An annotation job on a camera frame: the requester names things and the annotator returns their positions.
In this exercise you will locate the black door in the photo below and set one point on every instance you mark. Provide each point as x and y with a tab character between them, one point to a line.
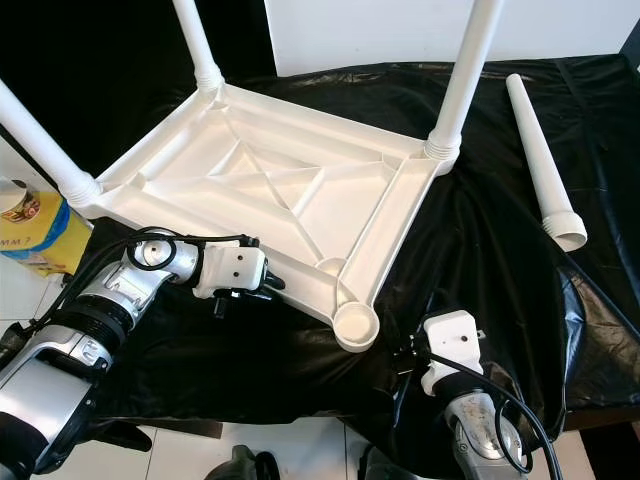
100	70

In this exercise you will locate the yellow box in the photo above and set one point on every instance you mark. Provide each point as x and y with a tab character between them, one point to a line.
45	245

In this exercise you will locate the dark grey robot foot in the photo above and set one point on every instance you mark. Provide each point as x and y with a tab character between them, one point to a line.
240	465
382	466

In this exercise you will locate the black plastic sheet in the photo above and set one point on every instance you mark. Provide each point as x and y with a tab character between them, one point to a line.
490	280

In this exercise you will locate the dark grey left robot foot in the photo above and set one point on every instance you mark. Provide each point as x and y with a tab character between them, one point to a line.
240	465

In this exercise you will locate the dark grey right robot foot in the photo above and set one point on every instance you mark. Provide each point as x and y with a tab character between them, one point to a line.
382	466

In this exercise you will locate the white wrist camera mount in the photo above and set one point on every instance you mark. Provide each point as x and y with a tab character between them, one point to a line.
235	268
452	340

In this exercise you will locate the white plastic table top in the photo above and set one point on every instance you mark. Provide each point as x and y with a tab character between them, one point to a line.
260	190

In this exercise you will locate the instant noodle cup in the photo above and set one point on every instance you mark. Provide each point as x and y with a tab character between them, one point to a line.
15	200

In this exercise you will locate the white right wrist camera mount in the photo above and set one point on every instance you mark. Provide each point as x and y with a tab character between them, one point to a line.
452	340

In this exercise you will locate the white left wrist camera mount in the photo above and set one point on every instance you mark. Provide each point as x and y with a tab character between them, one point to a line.
235	268

